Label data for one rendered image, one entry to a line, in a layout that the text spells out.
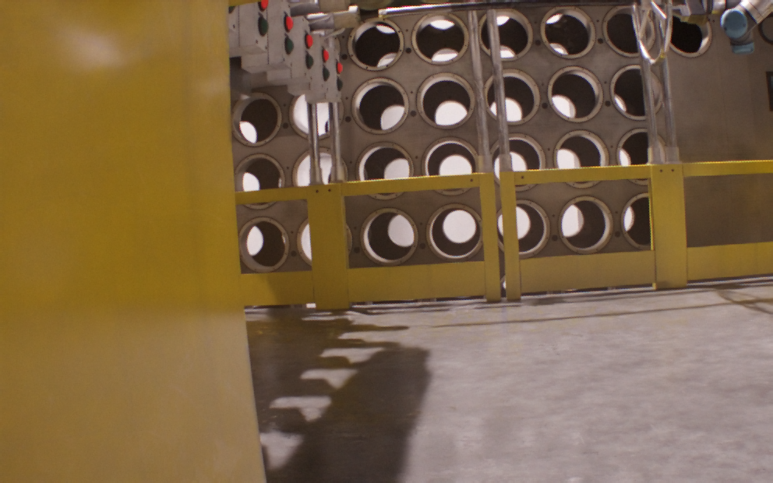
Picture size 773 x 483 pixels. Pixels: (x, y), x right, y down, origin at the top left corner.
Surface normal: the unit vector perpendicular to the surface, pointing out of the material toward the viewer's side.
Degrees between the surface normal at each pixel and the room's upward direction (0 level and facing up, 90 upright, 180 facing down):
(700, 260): 90
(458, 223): 90
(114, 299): 90
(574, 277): 90
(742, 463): 0
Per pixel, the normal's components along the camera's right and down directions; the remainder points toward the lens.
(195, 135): 0.99, -0.06
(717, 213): -0.13, 0.07
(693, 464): -0.07, -1.00
